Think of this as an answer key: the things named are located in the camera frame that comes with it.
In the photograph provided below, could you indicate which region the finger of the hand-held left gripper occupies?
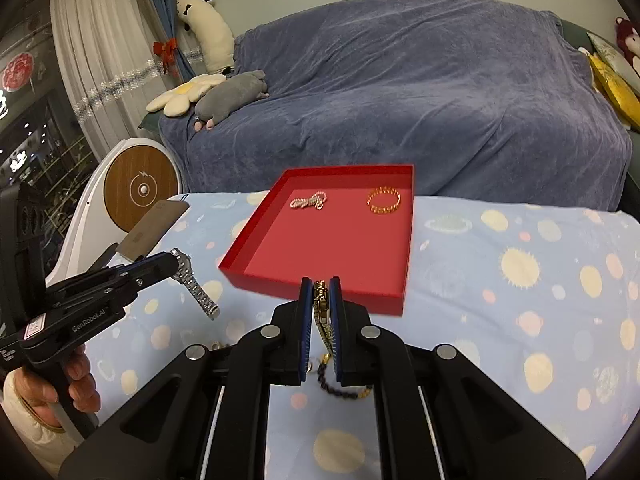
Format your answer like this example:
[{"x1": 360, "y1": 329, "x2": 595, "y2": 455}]
[
  {"x1": 87, "y1": 242, "x2": 177, "y2": 273},
  {"x1": 45, "y1": 260, "x2": 179, "y2": 322}
]

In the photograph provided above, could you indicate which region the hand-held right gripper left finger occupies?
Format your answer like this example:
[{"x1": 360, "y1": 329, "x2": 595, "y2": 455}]
[{"x1": 59, "y1": 276, "x2": 316, "y2": 480}]

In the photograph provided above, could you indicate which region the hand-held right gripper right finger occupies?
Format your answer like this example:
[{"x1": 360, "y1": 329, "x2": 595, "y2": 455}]
[{"x1": 328, "y1": 276, "x2": 586, "y2": 480}]

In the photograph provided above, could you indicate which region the gold watch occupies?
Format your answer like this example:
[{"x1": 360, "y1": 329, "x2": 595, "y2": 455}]
[{"x1": 312, "y1": 279, "x2": 337, "y2": 361}]

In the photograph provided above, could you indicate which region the silver watch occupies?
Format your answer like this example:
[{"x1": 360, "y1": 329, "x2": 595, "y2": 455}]
[{"x1": 169, "y1": 248, "x2": 221, "y2": 322}]

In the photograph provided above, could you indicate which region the dark bead bracelet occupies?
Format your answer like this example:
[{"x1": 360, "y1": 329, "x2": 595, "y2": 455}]
[{"x1": 306, "y1": 352, "x2": 373, "y2": 402}]

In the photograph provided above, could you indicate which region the red shallow box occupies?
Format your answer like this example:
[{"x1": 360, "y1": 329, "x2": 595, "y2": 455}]
[{"x1": 218, "y1": 163, "x2": 416, "y2": 317}]

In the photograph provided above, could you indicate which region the person's left forearm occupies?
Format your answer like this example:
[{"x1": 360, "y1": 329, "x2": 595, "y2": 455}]
[{"x1": 2, "y1": 385, "x2": 78, "y2": 477}]

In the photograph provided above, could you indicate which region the person's left hand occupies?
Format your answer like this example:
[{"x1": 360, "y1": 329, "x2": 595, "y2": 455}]
[{"x1": 2, "y1": 347, "x2": 99, "y2": 433}]

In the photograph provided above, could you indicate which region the brown flat rectangular case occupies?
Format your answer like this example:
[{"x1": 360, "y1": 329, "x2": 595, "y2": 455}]
[{"x1": 116, "y1": 200, "x2": 191, "y2": 263}]

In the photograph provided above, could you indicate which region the white machine with wooden disc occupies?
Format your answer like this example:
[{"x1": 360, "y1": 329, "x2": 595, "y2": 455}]
[{"x1": 45, "y1": 137, "x2": 191, "y2": 286}]

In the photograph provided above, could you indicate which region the dark glass window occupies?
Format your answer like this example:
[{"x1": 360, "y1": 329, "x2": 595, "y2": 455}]
[{"x1": 0, "y1": 0, "x2": 98, "y2": 196}]

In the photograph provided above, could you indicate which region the gold bangle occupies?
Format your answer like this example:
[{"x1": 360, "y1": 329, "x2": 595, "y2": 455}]
[{"x1": 366, "y1": 186, "x2": 402, "y2": 215}]

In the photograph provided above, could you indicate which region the planet print tablecloth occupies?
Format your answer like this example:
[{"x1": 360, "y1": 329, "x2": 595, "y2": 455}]
[{"x1": 47, "y1": 191, "x2": 640, "y2": 480}]

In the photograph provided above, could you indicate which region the flower shaped cushion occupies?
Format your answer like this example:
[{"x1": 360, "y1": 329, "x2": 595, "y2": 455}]
[{"x1": 146, "y1": 73, "x2": 228, "y2": 118}]

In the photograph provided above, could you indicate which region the grey plush animal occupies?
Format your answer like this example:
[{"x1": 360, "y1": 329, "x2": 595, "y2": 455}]
[{"x1": 192, "y1": 69, "x2": 271, "y2": 132}]

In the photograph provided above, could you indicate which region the red round window decoration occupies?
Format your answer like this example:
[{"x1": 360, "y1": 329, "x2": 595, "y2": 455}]
[{"x1": 2, "y1": 52, "x2": 36, "y2": 93}]

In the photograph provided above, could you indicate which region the white sheer curtain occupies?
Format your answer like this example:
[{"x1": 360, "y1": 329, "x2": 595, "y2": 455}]
[{"x1": 50, "y1": 0, "x2": 166, "y2": 161}]

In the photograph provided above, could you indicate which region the red bow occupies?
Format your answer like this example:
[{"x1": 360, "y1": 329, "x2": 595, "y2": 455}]
[{"x1": 152, "y1": 37, "x2": 181, "y2": 78}]

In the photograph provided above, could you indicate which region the white cow plush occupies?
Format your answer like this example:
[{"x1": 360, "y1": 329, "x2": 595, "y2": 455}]
[{"x1": 176, "y1": 0, "x2": 236, "y2": 75}]

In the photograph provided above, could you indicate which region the blue covered sofa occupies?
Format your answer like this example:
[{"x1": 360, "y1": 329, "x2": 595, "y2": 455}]
[{"x1": 159, "y1": 0, "x2": 633, "y2": 211}]

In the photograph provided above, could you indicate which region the blue curtain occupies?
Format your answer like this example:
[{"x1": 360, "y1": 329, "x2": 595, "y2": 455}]
[{"x1": 134, "y1": 0, "x2": 201, "y2": 78}]

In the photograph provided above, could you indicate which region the yellow pillow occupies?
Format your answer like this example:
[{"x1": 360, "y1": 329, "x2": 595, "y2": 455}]
[{"x1": 579, "y1": 47, "x2": 640, "y2": 128}]

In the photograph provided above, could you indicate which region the grey white pillow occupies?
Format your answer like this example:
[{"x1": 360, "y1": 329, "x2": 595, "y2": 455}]
[{"x1": 586, "y1": 31, "x2": 640, "y2": 83}]

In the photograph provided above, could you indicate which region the red monkey plush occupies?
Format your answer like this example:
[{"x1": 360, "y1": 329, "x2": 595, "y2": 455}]
[{"x1": 615, "y1": 16, "x2": 640, "y2": 73}]

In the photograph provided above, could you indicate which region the pearl bracelet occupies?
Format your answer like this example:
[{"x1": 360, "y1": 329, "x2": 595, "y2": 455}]
[{"x1": 290, "y1": 191, "x2": 329, "y2": 212}]

